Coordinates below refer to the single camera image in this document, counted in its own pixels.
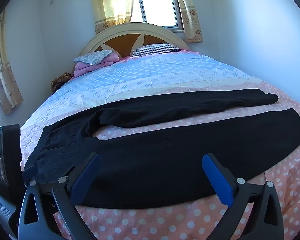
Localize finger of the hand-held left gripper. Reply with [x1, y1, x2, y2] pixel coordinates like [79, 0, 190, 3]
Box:
[22, 164, 38, 180]

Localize grey floral pillow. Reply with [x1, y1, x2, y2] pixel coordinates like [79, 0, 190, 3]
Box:
[73, 50, 113, 65]

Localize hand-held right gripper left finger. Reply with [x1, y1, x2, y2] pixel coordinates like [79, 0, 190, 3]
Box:
[17, 152, 101, 240]

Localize cream and brown headboard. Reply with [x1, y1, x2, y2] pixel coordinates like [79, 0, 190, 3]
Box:
[72, 22, 191, 73]

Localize brown patterned bag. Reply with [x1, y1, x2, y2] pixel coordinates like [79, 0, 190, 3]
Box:
[52, 72, 72, 93]

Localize dotted pink and blue quilt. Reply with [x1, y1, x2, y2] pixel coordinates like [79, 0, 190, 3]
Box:
[20, 50, 300, 240]

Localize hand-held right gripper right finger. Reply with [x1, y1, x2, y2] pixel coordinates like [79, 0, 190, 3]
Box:
[202, 153, 285, 240]

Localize black pants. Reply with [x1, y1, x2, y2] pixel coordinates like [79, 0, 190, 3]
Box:
[23, 88, 300, 210]

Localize yellow floral curtain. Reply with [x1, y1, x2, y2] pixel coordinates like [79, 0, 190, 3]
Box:
[0, 9, 24, 115]
[175, 0, 203, 43]
[89, 0, 135, 35]

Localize folded pink blanket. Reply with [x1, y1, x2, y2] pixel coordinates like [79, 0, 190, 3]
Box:
[74, 53, 120, 77]

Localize grey framed window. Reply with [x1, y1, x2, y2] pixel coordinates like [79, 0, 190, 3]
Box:
[130, 0, 185, 32]

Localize striped pillow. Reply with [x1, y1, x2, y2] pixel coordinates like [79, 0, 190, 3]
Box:
[131, 43, 181, 58]

